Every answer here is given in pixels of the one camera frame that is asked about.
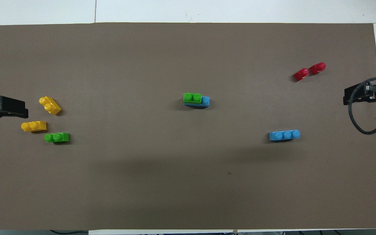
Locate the brown paper table mat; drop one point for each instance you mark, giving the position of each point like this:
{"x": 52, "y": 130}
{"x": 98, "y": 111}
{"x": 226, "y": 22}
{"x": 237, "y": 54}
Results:
{"x": 175, "y": 179}

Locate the yellow two-stud toy block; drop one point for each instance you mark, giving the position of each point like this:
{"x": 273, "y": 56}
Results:
{"x": 51, "y": 106}
{"x": 34, "y": 126}

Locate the blue three-stud toy block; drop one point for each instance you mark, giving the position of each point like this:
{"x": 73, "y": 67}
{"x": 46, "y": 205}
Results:
{"x": 284, "y": 135}
{"x": 205, "y": 101}

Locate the red one-stud toy block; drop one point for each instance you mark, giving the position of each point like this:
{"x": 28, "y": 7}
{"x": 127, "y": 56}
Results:
{"x": 301, "y": 75}
{"x": 317, "y": 68}

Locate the green two-stud toy block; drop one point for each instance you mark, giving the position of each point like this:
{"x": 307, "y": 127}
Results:
{"x": 192, "y": 97}
{"x": 57, "y": 137}

